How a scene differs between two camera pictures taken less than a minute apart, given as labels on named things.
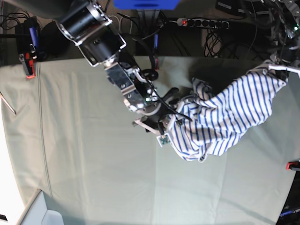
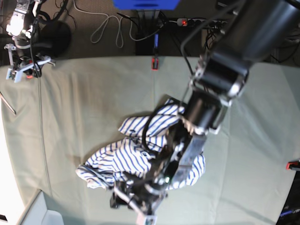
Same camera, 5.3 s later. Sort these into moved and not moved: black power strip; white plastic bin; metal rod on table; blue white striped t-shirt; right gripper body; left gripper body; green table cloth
Moved: right gripper body; left gripper body; blue white striped t-shirt
Not moved: white plastic bin; black power strip; green table cloth; metal rod on table
